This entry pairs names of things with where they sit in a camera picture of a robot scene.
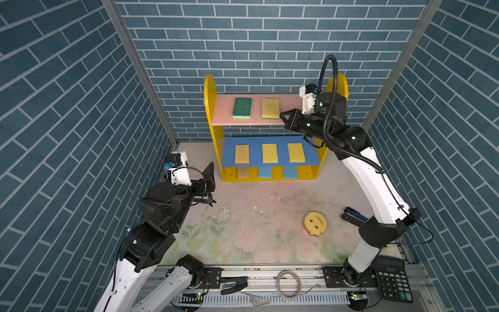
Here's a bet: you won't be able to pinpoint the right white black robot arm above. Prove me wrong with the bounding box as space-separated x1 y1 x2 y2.
280 85 421 287

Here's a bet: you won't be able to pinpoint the green handled cutting pliers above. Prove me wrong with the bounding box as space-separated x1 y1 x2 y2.
193 194 216 207

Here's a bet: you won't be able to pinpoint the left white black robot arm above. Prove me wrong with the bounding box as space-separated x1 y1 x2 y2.
95 153 216 311

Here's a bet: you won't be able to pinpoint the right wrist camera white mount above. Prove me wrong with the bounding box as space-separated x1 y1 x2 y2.
299 83 318 114

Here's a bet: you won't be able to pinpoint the blue sponge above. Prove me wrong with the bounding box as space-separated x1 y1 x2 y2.
283 166 298 179
258 166 272 179

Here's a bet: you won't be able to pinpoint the pale yellow orange-backed sponge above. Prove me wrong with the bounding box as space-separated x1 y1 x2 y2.
237 167 251 179

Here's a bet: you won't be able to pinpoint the yellow smiley face sponge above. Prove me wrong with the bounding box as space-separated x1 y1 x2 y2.
304 211 327 237

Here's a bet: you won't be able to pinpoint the bright yellow sponge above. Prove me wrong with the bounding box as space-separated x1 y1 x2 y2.
287 143 306 163
262 144 279 164

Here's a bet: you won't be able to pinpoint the aluminium front rail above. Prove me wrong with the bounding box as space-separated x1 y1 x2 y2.
137 264 442 311

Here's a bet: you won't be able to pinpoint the yellow shelf with coloured boards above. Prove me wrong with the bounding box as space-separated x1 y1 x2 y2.
204 74 329 182

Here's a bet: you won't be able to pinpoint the black corrugated cable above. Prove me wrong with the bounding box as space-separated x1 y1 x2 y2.
317 54 385 174

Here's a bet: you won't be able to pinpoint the black desk calculator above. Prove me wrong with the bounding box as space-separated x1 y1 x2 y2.
373 256 413 304

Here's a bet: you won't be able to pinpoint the green scouring pad sponge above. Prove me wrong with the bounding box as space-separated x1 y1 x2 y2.
232 97 252 119

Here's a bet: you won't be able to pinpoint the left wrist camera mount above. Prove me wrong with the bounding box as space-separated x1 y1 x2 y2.
163 152 192 186

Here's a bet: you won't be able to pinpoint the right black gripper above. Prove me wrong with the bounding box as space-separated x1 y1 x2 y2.
281 108 333 144

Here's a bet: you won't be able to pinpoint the black stapler on rail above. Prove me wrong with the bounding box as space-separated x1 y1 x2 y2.
220 276 248 295

